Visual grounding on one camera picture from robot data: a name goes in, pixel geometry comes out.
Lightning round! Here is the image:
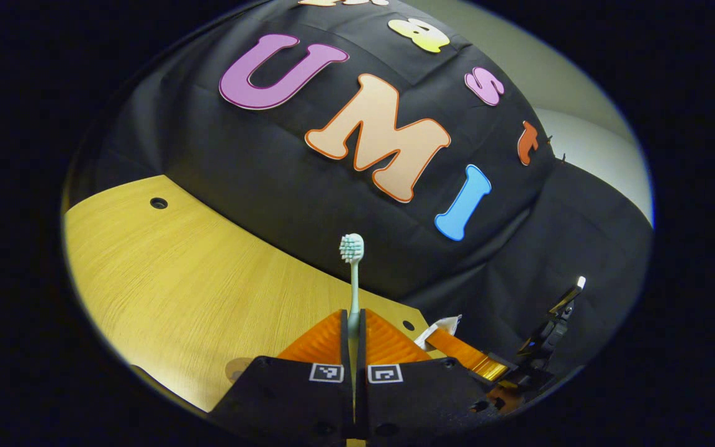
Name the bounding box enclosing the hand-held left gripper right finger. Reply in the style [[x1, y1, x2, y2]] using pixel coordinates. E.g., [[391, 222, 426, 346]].
[[357, 309, 507, 438]]

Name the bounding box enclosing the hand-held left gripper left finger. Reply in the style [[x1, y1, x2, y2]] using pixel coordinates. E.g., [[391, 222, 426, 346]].
[[209, 309, 353, 438]]

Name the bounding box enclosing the white toothpaste tube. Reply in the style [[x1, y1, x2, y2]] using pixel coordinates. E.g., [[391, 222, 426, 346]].
[[415, 315, 462, 350]]

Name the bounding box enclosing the round brown coaster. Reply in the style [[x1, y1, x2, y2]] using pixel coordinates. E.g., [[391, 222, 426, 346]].
[[225, 358, 254, 382]]

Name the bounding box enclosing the pale green toothbrush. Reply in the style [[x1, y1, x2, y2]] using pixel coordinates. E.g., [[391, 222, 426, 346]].
[[340, 233, 365, 339]]

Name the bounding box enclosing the black backdrop cloth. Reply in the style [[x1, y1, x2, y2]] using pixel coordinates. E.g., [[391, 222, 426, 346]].
[[66, 0, 653, 398]]

